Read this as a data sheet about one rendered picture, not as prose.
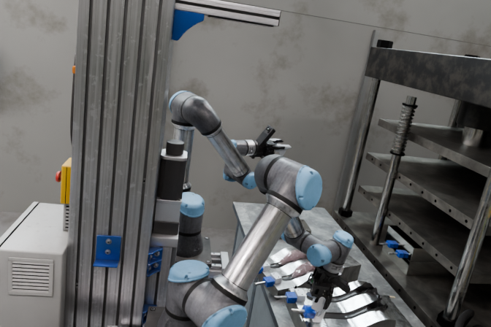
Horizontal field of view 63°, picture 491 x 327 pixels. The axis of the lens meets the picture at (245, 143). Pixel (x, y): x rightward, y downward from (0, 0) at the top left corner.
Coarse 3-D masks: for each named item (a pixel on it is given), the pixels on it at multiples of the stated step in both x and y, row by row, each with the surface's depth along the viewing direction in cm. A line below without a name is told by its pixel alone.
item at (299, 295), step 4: (288, 292) 174; (292, 292) 175; (296, 292) 173; (300, 292) 173; (276, 296) 171; (280, 296) 172; (284, 296) 172; (288, 296) 171; (292, 296) 172; (296, 296) 172; (300, 296) 171; (304, 296) 171; (288, 300) 171; (292, 300) 171; (296, 300) 171; (300, 300) 171; (304, 300) 172
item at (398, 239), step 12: (396, 228) 244; (384, 240) 250; (396, 240) 238; (408, 240) 230; (384, 252) 249; (408, 252) 226; (420, 252) 224; (396, 264) 236; (408, 264) 225; (420, 264) 226; (432, 264) 228; (444, 276) 232
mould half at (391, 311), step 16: (304, 288) 181; (336, 288) 184; (352, 288) 181; (288, 304) 179; (304, 304) 170; (336, 304) 174; (352, 304) 173; (304, 320) 160; (336, 320) 164; (352, 320) 165; (368, 320) 163; (384, 320) 161; (400, 320) 174
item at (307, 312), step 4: (304, 308) 160; (308, 308) 160; (304, 312) 159; (308, 312) 157; (312, 312) 158; (316, 312) 157; (324, 312) 158; (304, 316) 158; (308, 316) 158; (312, 316) 158; (316, 316) 158; (320, 316) 158; (316, 320) 159; (320, 320) 159
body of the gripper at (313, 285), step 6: (318, 270) 151; (324, 270) 150; (312, 276) 155; (318, 276) 153; (324, 276) 152; (330, 276) 150; (336, 276) 150; (306, 282) 158; (312, 282) 157; (318, 282) 152; (324, 282) 153; (330, 282) 154; (312, 288) 153; (318, 288) 151; (324, 288) 152; (330, 288) 153; (312, 294) 152; (318, 294) 153; (324, 294) 154
